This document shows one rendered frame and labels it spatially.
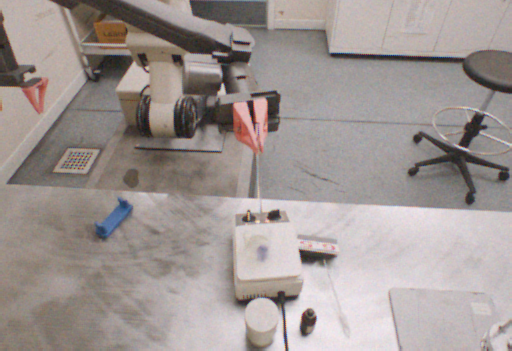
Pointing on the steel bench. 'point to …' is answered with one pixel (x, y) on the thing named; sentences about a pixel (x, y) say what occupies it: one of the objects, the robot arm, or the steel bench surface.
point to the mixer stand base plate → (441, 318)
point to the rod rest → (113, 218)
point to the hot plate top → (283, 238)
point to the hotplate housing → (272, 288)
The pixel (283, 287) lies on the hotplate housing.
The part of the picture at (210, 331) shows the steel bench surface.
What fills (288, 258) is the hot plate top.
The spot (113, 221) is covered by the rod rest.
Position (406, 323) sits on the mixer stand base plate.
